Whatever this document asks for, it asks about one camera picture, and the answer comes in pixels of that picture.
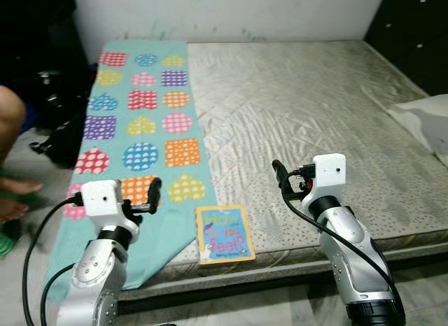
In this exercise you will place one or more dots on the blue yellow picture book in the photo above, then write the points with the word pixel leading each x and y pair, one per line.
pixel 224 235

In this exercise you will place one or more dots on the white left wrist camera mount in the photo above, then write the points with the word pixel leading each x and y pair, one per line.
pixel 100 197

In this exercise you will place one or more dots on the dark bed frame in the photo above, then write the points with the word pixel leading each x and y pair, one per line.
pixel 301 277

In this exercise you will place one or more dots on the white pillow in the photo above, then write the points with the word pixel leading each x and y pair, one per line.
pixel 423 126

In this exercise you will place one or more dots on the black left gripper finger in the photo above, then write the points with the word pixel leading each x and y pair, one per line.
pixel 155 193

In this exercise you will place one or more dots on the green slipper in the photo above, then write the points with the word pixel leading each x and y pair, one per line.
pixel 7 235

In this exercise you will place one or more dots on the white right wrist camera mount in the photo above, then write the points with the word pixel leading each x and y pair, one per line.
pixel 329 173

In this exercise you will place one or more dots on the teal mat with coloured shapes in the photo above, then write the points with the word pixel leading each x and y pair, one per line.
pixel 150 109

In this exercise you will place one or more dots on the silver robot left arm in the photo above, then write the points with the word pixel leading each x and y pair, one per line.
pixel 94 284

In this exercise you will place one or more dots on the dark tufted headboard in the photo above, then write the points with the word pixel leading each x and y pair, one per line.
pixel 413 39

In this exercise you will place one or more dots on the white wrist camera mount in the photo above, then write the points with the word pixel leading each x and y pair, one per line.
pixel 329 173
pixel 100 197

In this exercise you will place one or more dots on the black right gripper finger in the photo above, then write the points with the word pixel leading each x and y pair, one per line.
pixel 280 178

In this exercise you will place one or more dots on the white dotted quilted mattress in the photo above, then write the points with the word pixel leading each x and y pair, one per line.
pixel 301 116

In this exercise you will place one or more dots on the black bag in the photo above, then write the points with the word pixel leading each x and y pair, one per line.
pixel 63 116

